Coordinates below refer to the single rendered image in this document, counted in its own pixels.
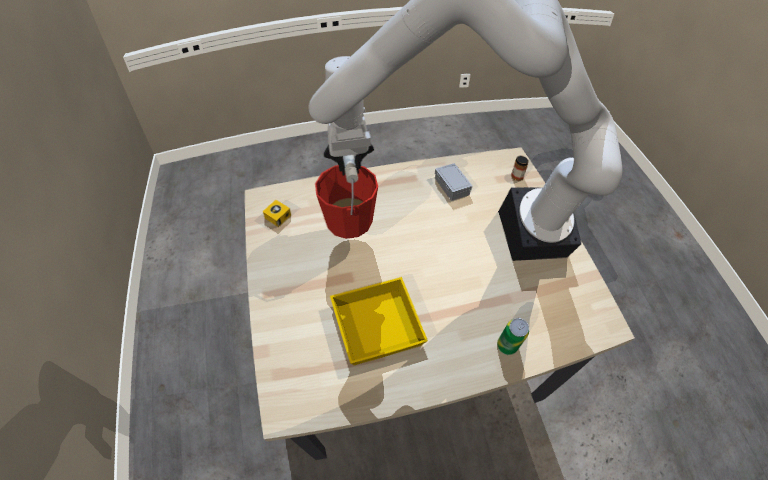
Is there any small brown jar with black lid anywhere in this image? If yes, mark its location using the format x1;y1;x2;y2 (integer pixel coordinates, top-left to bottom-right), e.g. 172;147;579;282
511;156;529;181

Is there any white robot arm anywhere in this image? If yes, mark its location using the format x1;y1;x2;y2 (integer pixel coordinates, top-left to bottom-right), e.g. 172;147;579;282
309;0;622;243

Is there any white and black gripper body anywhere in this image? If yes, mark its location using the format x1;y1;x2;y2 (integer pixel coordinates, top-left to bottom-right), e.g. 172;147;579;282
328;116;369;157

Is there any green drink can with yellow stripe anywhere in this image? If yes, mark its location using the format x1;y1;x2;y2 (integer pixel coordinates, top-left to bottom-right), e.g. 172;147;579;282
497;318;529;355

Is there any yellow square tray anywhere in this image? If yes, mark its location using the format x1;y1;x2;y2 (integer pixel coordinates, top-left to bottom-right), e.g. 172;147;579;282
330;277;428;365

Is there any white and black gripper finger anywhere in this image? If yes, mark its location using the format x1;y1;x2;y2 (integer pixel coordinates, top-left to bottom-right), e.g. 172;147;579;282
324;144;345;176
354;144;374;174

